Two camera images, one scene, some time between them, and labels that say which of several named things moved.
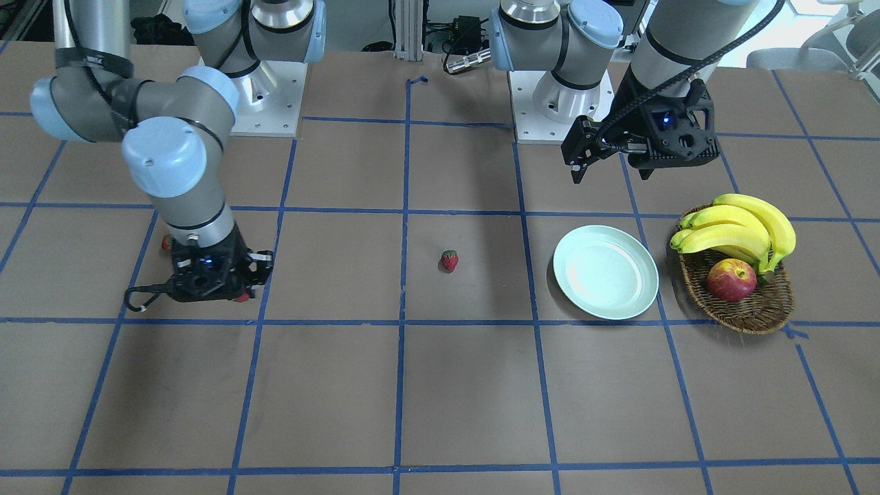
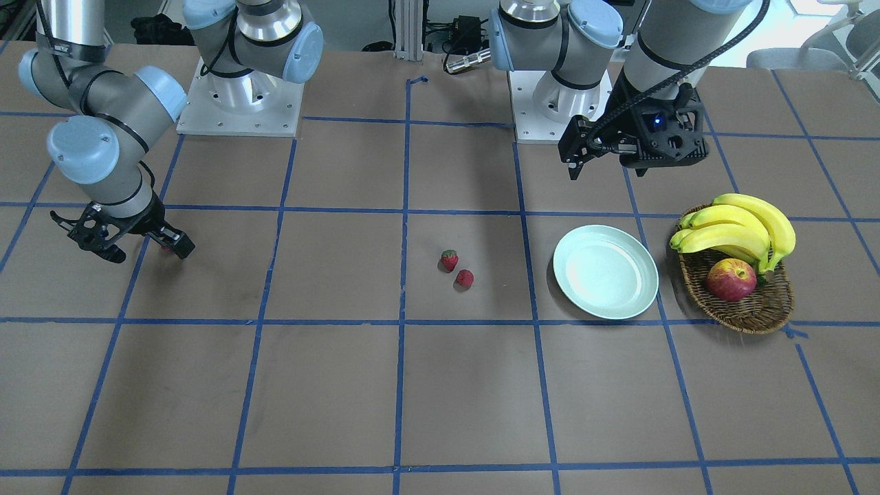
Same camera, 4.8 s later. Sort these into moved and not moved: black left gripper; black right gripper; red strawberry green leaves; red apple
Moved: black right gripper
Not moved: black left gripper; red strawberry green leaves; red apple
